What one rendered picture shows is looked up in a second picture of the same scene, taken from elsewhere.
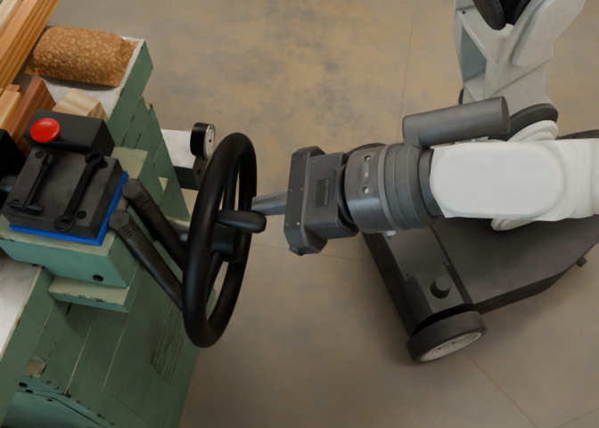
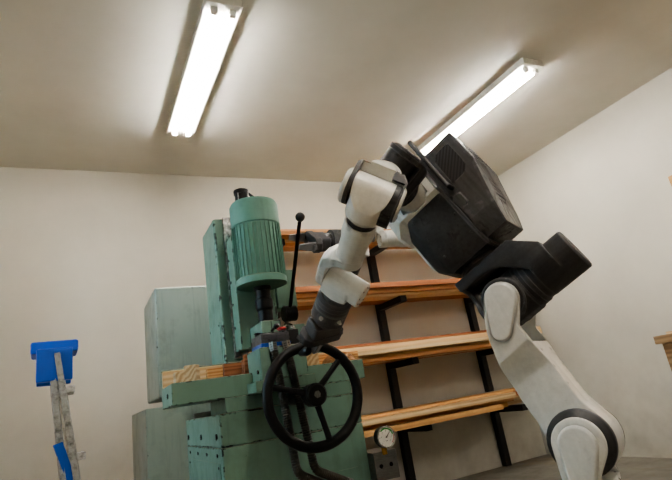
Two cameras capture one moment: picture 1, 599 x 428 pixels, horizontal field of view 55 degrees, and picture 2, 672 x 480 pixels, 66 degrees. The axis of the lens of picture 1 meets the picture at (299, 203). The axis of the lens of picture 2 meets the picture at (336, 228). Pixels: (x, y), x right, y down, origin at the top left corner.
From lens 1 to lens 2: 141 cm
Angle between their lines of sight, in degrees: 88
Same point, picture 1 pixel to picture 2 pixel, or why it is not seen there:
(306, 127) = not seen: outside the picture
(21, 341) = (224, 385)
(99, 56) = not seen: hidden behind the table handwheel
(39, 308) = (239, 386)
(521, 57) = (493, 331)
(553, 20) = (498, 303)
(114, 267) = (260, 358)
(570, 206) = (328, 254)
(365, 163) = not seen: hidden behind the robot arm
